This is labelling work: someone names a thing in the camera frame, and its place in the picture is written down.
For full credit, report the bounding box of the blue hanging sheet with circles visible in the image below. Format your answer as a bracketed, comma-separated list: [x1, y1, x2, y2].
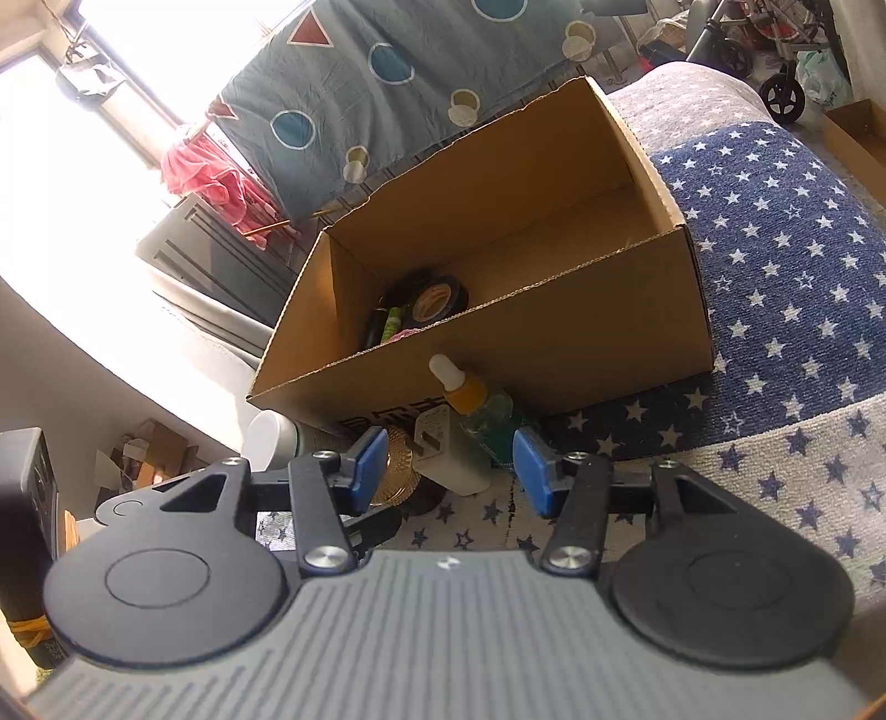
[208, 0, 603, 226]

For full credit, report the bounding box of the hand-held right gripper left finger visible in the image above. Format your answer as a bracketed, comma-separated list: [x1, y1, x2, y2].
[161, 425, 390, 579]

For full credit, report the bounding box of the blue white star-print blanket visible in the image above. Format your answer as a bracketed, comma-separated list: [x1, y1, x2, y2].
[256, 61, 886, 617]

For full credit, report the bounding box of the white charger plug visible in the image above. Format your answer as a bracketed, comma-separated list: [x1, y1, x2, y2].
[411, 405, 492, 498]

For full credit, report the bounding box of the white jar with green label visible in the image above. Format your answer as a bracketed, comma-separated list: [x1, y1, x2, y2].
[245, 410, 354, 472]

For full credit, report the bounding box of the black car key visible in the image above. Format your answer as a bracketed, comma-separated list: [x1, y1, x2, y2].
[360, 297, 389, 347]

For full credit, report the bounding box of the green dropper bottle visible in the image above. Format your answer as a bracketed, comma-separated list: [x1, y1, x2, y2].
[427, 353, 534, 461]

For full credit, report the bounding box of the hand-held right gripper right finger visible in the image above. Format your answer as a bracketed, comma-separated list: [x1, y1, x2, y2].
[512, 425, 752, 577]

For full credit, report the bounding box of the red hanging garment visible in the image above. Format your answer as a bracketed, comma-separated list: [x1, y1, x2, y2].
[161, 131, 288, 250]

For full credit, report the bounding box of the white curtain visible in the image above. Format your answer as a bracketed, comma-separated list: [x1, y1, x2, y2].
[148, 277, 274, 378]

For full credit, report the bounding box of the brass clothes rod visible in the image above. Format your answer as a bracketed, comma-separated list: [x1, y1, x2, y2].
[239, 204, 333, 233]

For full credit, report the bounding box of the black cylinder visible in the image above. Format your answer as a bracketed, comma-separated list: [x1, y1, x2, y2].
[408, 477, 451, 517]

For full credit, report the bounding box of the grey folding panel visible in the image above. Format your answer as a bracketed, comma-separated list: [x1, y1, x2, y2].
[135, 194, 309, 326]

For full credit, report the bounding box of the white plastic bag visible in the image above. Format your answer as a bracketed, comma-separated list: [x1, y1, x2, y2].
[796, 48, 852, 105]

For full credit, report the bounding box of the brown cardboard box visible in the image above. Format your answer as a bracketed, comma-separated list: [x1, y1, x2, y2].
[245, 75, 715, 434]

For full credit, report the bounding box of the black wheelchair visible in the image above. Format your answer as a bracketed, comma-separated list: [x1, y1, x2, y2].
[685, 0, 852, 126]

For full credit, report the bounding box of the printed cardboard box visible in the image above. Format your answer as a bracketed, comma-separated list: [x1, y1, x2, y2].
[93, 419, 209, 492]

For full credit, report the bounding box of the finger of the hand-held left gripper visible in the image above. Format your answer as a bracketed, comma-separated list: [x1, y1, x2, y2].
[342, 508, 401, 555]

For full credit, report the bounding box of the black tape roll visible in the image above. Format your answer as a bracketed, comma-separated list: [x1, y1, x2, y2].
[405, 273, 470, 326]

